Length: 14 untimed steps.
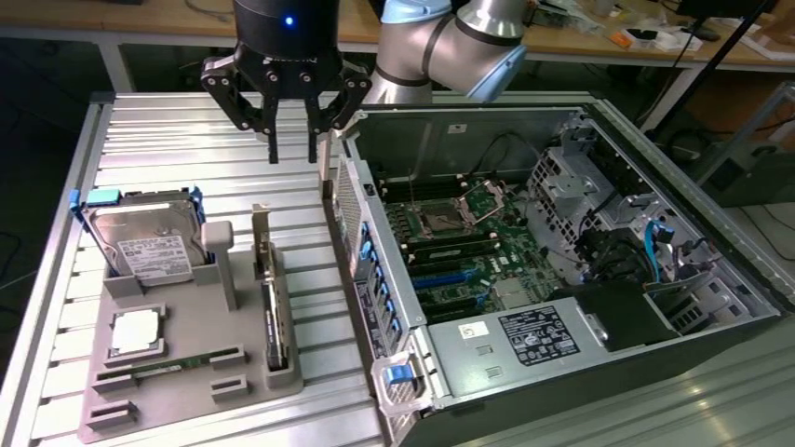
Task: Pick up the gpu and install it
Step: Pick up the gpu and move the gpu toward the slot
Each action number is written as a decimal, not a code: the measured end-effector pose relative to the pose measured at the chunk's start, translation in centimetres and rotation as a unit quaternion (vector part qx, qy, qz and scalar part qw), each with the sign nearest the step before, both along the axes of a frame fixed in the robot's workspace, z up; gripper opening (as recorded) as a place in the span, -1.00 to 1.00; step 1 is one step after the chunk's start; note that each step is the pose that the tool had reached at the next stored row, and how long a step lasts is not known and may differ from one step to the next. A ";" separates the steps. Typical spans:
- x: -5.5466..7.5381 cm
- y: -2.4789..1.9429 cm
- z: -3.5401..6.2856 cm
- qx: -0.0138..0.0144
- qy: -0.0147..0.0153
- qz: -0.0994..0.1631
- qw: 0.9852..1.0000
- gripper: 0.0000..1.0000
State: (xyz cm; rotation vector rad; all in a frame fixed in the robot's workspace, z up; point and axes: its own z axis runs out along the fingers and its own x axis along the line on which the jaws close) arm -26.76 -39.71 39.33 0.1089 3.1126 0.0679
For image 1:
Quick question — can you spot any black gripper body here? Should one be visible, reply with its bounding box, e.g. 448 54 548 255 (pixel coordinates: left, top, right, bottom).
232 0 344 102

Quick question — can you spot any black graphics card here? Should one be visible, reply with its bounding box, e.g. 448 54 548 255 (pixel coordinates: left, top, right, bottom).
251 202 293 373

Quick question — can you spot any wooden desk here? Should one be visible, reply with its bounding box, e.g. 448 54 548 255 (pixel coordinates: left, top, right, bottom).
0 0 795 94

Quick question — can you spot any blue disk carrier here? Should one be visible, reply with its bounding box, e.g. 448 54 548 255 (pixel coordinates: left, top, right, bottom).
68 184 211 269

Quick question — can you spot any metal socket cover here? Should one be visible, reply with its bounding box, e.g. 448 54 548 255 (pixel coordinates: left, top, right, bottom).
456 179 509 211

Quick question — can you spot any CPU socket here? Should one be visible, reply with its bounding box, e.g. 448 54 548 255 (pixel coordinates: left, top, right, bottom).
419 203 472 237

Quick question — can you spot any silver hard disk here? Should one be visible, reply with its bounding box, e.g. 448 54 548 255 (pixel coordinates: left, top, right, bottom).
83 193 207 286

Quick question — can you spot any black RAM stick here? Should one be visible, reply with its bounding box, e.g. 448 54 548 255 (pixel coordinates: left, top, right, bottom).
407 236 501 263

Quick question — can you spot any silver disk bay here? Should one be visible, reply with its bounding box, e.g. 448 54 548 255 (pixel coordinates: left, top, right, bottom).
525 146 623 280

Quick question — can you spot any blue expansion slot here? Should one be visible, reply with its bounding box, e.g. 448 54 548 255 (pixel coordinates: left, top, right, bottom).
413 271 493 291

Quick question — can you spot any green motherboard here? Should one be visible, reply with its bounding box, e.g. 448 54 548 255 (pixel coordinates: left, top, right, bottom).
377 176 569 326

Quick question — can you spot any black expansion slot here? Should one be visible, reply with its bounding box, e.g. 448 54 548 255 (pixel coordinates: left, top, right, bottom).
420 296 483 314

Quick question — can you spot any silver chipset heatsink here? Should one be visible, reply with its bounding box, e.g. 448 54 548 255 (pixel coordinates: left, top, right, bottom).
493 278 528 309

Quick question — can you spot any white desk object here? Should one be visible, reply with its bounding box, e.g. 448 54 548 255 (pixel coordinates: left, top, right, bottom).
623 26 704 53

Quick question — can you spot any grey parts rack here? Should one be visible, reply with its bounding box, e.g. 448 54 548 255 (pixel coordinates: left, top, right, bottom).
77 221 305 443

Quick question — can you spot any silver CPU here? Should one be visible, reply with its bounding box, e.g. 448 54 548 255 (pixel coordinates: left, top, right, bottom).
111 310 164 351

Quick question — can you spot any green RAM stick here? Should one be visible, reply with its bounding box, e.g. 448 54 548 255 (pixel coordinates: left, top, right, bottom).
132 352 217 377

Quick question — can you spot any grey power supply unit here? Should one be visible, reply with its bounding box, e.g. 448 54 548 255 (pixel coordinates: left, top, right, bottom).
425 297 615 397

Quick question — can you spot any black stand pole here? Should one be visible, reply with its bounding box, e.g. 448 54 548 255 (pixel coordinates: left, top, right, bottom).
639 0 777 134

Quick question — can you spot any black monitor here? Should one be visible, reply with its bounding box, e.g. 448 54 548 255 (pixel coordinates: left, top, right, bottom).
673 0 777 20

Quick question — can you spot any black equipment box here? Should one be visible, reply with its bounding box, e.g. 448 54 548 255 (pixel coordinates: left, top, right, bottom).
707 143 795 207

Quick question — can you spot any black open PC case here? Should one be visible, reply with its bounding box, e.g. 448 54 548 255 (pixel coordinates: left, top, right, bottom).
316 102 788 447

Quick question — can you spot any blue wire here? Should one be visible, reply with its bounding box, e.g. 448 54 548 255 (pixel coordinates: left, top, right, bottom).
643 220 671 286

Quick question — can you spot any aluminium frame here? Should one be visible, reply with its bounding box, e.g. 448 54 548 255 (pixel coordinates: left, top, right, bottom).
697 79 795 187

